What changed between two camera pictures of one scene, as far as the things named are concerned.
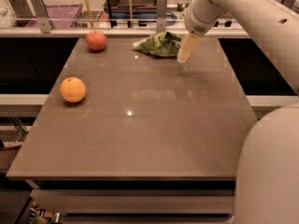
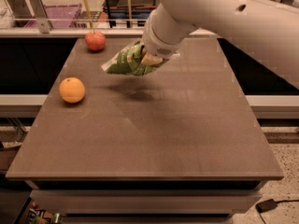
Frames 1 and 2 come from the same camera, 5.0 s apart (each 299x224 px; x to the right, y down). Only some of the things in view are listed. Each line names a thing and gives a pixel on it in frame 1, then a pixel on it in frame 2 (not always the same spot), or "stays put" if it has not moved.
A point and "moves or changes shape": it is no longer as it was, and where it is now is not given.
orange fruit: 73,90 stays put
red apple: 96,40 stays put
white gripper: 195,24 → 154,44
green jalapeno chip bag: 163,44 moves or changes shape
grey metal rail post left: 44,20 stays put
